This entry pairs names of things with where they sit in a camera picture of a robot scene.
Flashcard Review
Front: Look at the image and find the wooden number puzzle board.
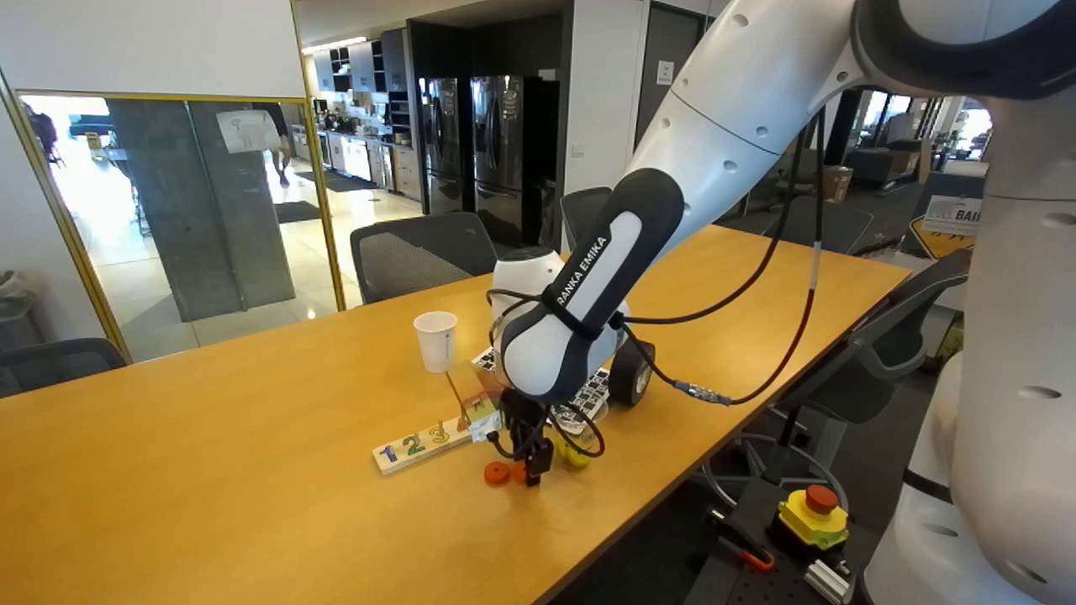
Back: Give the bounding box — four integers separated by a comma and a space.
369, 406, 504, 477

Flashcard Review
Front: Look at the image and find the thin black cable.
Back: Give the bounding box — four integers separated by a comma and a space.
485, 122, 818, 462

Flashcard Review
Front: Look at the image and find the dark grey office chair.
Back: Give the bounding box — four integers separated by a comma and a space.
0, 334, 128, 401

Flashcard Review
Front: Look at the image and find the yellow red emergency stop button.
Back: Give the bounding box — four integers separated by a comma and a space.
776, 480, 855, 551

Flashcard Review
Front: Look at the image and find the brown paper cup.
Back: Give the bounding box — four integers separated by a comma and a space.
820, 162, 855, 206

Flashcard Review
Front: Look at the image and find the orange handled screwdriver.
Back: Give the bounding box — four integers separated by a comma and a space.
716, 534, 780, 579

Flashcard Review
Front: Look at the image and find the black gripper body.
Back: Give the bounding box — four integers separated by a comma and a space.
497, 383, 559, 445

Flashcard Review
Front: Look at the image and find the white paper cup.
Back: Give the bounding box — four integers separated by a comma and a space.
411, 308, 463, 376

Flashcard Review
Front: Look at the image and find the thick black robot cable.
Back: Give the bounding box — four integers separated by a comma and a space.
643, 110, 827, 410

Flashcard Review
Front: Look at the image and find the black mesh office chair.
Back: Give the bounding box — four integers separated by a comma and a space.
346, 208, 504, 306

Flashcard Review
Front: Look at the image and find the black glass cabinet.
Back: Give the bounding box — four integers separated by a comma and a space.
407, 14, 565, 247

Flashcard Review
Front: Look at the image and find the black white marker checkerboard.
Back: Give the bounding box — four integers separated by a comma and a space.
467, 342, 616, 439

